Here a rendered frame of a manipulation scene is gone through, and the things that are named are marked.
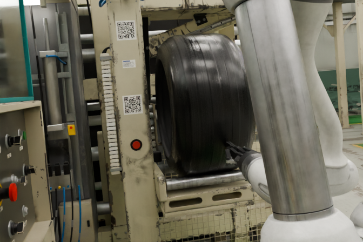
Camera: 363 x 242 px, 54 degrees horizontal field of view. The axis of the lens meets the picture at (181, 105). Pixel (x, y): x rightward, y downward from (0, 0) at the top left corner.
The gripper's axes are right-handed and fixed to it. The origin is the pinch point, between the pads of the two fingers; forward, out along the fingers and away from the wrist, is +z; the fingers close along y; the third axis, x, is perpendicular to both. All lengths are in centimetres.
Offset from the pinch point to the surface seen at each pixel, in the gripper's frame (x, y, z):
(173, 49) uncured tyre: -35.0, 15.3, 17.9
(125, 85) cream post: -22.5, 33.7, 24.9
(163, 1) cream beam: -57, 11, 55
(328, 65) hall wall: 57, -611, 854
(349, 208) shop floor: 126, -172, 163
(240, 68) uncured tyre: -27.1, -7.0, 7.3
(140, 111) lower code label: -12.0, 29.0, 23.5
